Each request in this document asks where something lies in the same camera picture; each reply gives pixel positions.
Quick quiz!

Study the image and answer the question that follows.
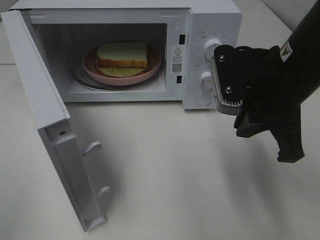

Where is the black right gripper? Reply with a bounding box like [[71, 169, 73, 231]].
[[233, 46, 305, 163]]

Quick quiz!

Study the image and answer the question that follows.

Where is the round white door-release button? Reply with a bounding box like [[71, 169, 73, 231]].
[[196, 94, 212, 107]]

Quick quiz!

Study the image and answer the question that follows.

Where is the white timer knob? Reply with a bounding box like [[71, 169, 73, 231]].
[[199, 71, 214, 92]]

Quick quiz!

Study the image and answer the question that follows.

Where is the white bread sandwich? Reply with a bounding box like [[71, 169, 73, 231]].
[[95, 42, 148, 78]]

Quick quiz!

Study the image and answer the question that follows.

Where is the pink round plate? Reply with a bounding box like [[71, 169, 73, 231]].
[[82, 45, 162, 87]]

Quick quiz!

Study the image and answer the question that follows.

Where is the white microwave door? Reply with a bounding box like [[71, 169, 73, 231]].
[[1, 10, 105, 232]]

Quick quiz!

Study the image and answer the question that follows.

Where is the upper white power knob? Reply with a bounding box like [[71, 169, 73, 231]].
[[203, 37, 223, 60]]

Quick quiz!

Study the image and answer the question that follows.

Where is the white microwave oven body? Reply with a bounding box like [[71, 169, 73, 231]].
[[5, 0, 242, 110]]

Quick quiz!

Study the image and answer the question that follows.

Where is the glass microwave turntable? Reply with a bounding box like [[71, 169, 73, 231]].
[[70, 68, 159, 91]]

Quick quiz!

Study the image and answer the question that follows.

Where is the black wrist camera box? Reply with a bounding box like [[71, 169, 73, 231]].
[[211, 44, 248, 116]]

